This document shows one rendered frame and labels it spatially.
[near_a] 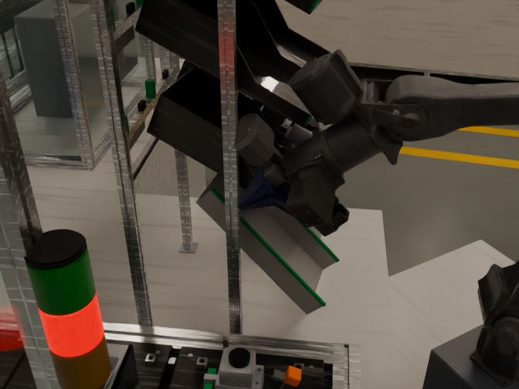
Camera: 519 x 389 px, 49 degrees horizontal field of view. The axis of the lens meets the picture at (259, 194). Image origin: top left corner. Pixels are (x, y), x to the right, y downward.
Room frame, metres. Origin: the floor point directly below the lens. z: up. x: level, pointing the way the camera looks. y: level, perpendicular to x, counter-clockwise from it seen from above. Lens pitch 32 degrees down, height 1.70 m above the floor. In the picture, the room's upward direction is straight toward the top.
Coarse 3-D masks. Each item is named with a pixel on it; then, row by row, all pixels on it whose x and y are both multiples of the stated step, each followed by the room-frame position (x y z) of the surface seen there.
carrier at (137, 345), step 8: (128, 344) 0.69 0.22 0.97; (136, 344) 0.69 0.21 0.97; (144, 344) 0.69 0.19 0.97; (152, 344) 0.69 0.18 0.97; (160, 344) 0.69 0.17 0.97; (136, 352) 0.67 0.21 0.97; (144, 352) 0.67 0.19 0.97; (152, 352) 0.67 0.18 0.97; (160, 352) 0.67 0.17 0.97; (168, 352) 0.67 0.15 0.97; (136, 360) 0.65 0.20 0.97; (160, 360) 0.65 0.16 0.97; (144, 368) 0.64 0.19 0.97; (152, 368) 0.64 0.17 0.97; (160, 368) 0.64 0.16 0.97; (144, 376) 0.62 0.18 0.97; (152, 376) 0.62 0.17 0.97; (160, 376) 0.62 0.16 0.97; (144, 384) 0.60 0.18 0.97; (152, 384) 0.60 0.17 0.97; (160, 384) 0.61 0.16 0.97
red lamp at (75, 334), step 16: (96, 304) 0.38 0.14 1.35; (48, 320) 0.35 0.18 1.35; (64, 320) 0.35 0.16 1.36; (80, 320) 0.36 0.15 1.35; (96, 320) 0.37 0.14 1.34; (48, 336) 0.36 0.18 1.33; (64, 336) 0.35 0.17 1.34; (80, 336) 0.36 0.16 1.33; (96, 336) 0.37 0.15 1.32; (64, 352) 0.35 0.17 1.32; (80, 352) 0.35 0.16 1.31
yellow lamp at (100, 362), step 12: (96, 348) 0.37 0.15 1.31; (60, 360) 0.35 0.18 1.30; (72, 360) 0.35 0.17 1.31; (84, 360) 0.36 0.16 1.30; (96, 360) 0.36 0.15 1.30; (108, 360) 0.38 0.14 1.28; (60, 372) 0.36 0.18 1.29; (72, 372) 0.35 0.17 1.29; (84, 372) 0.35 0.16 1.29; (96, 372) 0.36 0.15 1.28; (108, 372) 0.37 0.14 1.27; (60, 384) 0.36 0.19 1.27; (72, 384) 0.35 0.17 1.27; (84, 384) 0.35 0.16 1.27; (96, 384) 0.36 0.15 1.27
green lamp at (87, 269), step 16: (80, 256) 0.37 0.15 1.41; (32, 272) 0.36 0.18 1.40; (48, 272) 0.35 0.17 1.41; (64, 272) 0.36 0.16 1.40; (80, 272) 0.36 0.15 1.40; (32, 288) 0.36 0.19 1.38; (48, 288) 0.35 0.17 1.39; (64, 288) 0.35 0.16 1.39; (80, 288) 0.36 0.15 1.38; (48, 304) 0.35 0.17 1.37; (64, 304) 0.35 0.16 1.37; (80, 304) 0.36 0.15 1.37
